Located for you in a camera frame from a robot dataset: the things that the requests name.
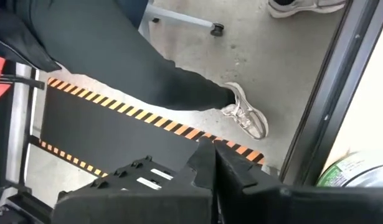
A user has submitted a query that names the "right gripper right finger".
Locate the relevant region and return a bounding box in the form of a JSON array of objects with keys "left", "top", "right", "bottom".
[{"left": 214, "top": 140, "right": 383, "bottom": 224}]

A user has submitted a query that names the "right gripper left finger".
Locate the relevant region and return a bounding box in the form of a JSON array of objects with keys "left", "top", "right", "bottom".
[{"left": 50, "top": 136, "right": 217, "bottom": 224}]

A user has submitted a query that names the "tuna can green label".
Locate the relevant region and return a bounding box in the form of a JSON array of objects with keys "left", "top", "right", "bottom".
[{"left": 315, "top": 151, "right": 383, "bottom": 188}]

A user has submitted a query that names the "black mat striped edge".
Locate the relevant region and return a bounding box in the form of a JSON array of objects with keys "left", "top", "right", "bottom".
[{"left": 37, "top": 77, "right": 266, "bottom": 179}]

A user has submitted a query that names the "person's foot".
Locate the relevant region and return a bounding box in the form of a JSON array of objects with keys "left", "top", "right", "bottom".
[
  {"left": 267, "top": 0, "right": 348, "bottom": 19},
  {"left": 220, "top": 82, "right": 269, "bottom": 141}
]

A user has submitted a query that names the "person's leg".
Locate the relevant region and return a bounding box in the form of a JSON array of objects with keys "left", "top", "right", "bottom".
[{"left": 6, "top": 0, "right": 237, "bottom": 112}]

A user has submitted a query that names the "black metal rod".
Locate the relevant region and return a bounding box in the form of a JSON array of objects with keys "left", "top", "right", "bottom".
[{"left": 0, "top": 73, "right": 46, "bottom": 91}]

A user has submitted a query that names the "grey chair leg with caster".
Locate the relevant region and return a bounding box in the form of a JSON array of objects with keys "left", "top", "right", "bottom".
[{"left": 138, "top": 0, "right": 225, "bottom": 37}]

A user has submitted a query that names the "black fabric flap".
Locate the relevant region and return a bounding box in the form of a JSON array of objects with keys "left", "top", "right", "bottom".
[{"left": 0, "top": 9, "right": 62, "bottom": 73}]

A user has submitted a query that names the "black metal table frame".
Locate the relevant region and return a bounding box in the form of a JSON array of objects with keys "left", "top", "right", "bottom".
[{"left": 278, "top": 0, "right": 383, "bottom": 187}]

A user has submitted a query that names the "silver metal post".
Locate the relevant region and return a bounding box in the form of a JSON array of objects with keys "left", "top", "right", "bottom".
[{"left": 0, "top": 61, "right": 40, "bottom": 217}]

